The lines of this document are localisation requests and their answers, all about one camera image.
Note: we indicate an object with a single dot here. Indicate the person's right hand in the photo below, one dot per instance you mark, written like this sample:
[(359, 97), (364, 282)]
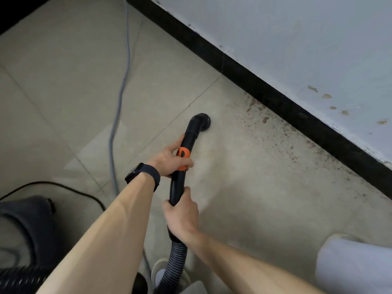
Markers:
[(182, 217)]

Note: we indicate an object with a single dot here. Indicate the grey vacuum cleaner orange knobs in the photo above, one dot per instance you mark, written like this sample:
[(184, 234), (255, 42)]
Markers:
[(30, 226)]

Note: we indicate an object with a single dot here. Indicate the light grey trousers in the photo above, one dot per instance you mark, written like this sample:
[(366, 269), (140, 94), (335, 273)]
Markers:
[(355, 266)]

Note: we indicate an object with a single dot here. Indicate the black baseboard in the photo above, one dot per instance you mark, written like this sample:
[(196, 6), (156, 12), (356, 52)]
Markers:
[(275, 101)]

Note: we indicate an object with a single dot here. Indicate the person's left forearm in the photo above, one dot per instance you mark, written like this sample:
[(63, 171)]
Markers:
[(101, 238)]

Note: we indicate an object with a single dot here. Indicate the white shoe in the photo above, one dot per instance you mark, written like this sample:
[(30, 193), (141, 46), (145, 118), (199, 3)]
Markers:
[(160, 269)]

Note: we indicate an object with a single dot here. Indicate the person's left hand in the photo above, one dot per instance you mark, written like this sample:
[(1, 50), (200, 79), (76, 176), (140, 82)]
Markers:
[(167, 162)]

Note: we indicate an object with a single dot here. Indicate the black smartwatch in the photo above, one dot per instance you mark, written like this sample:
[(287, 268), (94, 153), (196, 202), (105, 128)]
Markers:
[(144, 172)]

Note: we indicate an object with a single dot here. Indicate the person's right forearm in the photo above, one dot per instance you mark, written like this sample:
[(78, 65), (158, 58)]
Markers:
[(245, 266)]

